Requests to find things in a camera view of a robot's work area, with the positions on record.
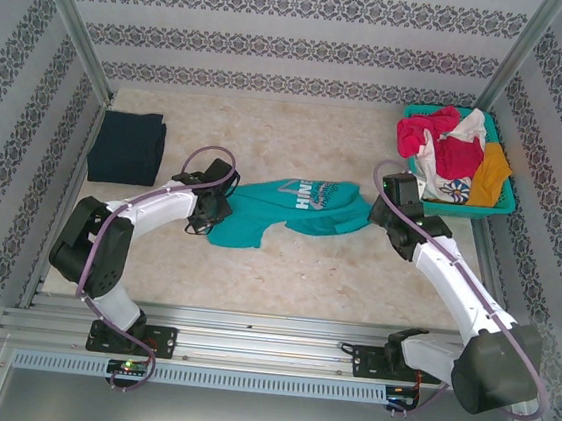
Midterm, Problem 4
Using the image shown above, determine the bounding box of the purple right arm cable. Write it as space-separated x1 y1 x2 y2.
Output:
348 157 562 421

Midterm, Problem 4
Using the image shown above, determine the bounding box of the aluminium side rail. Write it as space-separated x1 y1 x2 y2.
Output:
459 218 535 357
17 89 116 315

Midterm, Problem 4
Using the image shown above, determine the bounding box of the folded navy t-shirt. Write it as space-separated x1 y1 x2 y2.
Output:
85 107 170 190

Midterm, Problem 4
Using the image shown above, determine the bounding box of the slotted grey cable duct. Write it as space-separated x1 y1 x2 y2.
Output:
10 346 389 408

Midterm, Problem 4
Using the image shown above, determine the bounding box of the aluminium rail frame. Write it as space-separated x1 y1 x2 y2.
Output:
0 284 540 400

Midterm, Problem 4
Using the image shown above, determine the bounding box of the crumpled pink t-shirt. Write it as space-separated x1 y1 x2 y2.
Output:
391 100 490 184

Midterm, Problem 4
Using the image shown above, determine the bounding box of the aluminium corner post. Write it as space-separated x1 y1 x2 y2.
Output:
10 0 127 107
470 0 562 123

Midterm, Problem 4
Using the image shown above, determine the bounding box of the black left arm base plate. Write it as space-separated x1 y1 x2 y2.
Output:
84 318 180 361

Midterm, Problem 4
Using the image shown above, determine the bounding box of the right controller circuit board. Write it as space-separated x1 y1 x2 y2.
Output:
384 385 422 412

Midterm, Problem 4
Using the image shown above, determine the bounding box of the orange t-shirt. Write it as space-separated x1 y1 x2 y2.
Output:
464 139 516 210

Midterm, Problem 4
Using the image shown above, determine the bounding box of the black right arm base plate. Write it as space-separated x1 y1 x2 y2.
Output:
349 342 446 388

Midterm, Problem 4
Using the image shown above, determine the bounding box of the white floral print t-shirt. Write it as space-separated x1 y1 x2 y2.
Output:
409 102 491 207

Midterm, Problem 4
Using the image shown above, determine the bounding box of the teal printed t-shirt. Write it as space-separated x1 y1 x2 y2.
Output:
206 166 376 264

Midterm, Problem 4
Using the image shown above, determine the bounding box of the teal plastic basket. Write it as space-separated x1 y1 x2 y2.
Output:
392 101 526 225

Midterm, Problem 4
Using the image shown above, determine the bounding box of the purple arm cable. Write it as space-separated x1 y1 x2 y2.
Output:
348 157 562 421
63 133 239 404

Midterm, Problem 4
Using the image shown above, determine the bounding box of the left controller circuit board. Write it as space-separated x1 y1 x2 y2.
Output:
106 357 153 379

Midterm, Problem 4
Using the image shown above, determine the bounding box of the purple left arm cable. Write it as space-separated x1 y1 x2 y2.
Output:
63 133 239 404

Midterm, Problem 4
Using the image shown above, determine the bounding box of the controller circuit board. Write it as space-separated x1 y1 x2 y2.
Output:
106 357 153 379
384 385 422 412

